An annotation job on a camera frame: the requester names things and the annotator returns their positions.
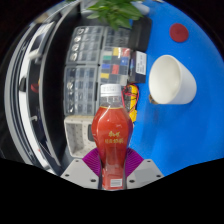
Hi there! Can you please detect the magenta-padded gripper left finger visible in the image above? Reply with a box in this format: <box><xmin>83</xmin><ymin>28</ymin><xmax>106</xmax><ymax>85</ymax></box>
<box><xmin>60</xmin><ymin>148</ymin><xmax>103</xmax><ymax>190</ymax></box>

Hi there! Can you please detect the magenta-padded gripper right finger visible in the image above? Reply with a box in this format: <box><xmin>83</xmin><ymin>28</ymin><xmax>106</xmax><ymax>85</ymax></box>
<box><xmin>124</xmin><ymin>148</ymin><xmax>165</xmax><ymax>190</ymax></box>

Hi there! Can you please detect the red drink bottle white cap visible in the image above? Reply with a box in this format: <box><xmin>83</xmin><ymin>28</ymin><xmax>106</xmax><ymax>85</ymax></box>
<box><xmin>91</xmin><ymin>83</ymin><xmax>134</xmax><ymax>191</ymax></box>

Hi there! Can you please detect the white pegboard tray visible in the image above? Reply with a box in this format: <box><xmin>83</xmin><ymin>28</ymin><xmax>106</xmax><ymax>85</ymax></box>
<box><xmin>63</xmin><ymin>114</ymin><xmax>98</xmax><ymax>159</ymax></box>

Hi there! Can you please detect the yellow multimeter with red leads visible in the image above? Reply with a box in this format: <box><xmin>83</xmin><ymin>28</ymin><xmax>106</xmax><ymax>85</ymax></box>
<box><xmin>120</xmin><ymin>83</ymin><xmax>139</xmax><ymax>124</ymax></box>

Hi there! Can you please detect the black overhead bench shelf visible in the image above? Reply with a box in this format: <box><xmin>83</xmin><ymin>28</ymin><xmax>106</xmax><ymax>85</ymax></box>
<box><xmin>4</xmin><ymin>6</ymin><xmax>81</xmax><ymax>174</ymax></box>

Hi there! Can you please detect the white ceramic mug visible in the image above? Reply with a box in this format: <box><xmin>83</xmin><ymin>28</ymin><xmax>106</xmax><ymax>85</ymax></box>
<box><xmin>148</xmin><ymin>54</ymin><xmax>198</xmax><ymax>106</ymax></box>

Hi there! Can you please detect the black box with white label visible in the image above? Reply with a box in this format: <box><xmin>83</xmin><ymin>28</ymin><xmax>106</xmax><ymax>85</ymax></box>
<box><xmin>128</xmin><ymin>50</ymin><xmax>148</xmax><ymax>84</ymax></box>

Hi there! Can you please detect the clear organiser with coloured parts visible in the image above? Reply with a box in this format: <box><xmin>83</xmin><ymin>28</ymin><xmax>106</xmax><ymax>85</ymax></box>
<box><xmin>99</xmin><ymin>46</ymin><xmax>132</xmax><ymax>86</ymax></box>

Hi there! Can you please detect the green potted plant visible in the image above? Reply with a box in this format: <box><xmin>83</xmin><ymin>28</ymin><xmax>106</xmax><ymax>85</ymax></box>
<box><xmin>85</xmin><ymin>0</ymin><xmax>151</xmax><ymax>31</ymax></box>

